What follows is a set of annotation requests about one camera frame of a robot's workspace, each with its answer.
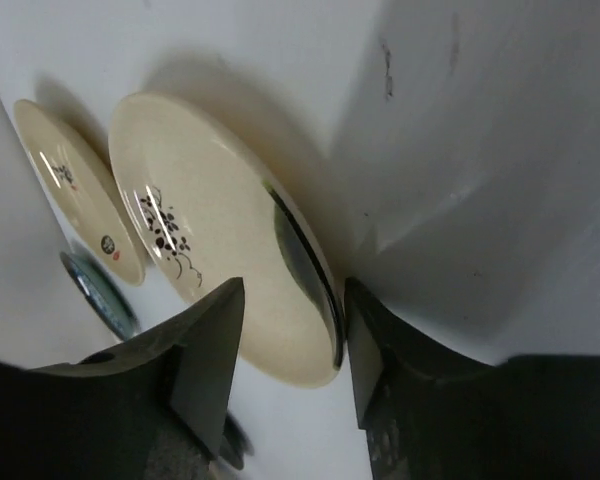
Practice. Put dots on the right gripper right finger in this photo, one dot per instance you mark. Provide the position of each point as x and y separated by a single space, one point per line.
431 413

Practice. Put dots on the cream plate with floral marks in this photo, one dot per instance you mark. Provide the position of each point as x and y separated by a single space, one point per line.
83 189

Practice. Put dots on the black glossy plate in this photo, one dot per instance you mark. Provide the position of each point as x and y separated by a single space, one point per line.
235 445

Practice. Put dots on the blue floral plate far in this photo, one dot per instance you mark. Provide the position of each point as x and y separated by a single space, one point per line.
104 298

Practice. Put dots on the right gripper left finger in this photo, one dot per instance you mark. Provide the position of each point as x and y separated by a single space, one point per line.
152 407

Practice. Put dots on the cream plate black patch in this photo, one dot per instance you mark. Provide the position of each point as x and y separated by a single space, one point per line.
207 209

